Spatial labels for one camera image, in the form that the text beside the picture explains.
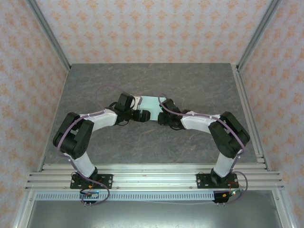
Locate mint green paper box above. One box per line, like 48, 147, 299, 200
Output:
139, 95, 167, 121

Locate small circuit board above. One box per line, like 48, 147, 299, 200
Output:
79, 190, 100, 199
222, 189, 244, 198

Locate grey metal panel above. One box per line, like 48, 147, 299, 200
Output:
26, 200, 278, 228

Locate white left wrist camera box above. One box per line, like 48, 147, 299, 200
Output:
132, 95, 143, 111

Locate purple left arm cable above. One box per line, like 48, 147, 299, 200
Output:
56, 85, 120, 207

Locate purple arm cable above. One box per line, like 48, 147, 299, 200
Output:
56, 85, 120, 207
157, 93, 250, 205

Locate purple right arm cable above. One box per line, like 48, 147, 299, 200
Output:
157, 93, 250, 205

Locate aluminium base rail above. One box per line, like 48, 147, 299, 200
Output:
25, 163, 285, 190

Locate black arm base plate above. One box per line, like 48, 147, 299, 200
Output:
196, 172, 238, 190
69, 173, 114, 190

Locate aluminium side rail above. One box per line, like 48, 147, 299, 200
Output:
231, 64, 270, 171

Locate slotted grey cable duct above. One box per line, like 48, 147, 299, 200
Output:
35, 192, 216, 201

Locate aluminium frame post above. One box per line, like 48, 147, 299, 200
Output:
236, 0, 283, 72
26, 0, 71, 71

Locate aluminium frame strut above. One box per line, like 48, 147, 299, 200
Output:
272, 190, 292, 228
13, 190, 36, 228

